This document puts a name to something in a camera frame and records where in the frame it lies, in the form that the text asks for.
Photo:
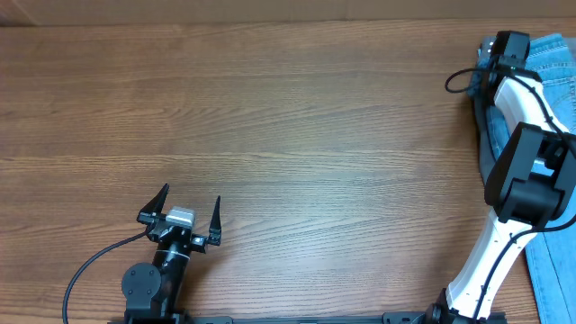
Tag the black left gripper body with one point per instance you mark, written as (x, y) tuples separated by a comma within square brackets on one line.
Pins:
[(198, 243)]

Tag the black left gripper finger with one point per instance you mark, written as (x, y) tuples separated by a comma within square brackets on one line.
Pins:
[(156, 204), (216, 215)]

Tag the light blue denim jeans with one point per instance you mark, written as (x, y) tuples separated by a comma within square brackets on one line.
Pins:
[(550, 256)]

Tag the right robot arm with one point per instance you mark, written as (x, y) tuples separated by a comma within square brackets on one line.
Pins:
[(529, 183)]

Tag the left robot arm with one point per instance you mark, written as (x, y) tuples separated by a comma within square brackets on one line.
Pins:
[(152, 289)]

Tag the grey folded trousers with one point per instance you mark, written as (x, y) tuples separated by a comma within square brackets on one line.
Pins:
[(483, 157)]

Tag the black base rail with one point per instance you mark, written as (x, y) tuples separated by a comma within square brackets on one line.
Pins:
[(397, 317)]

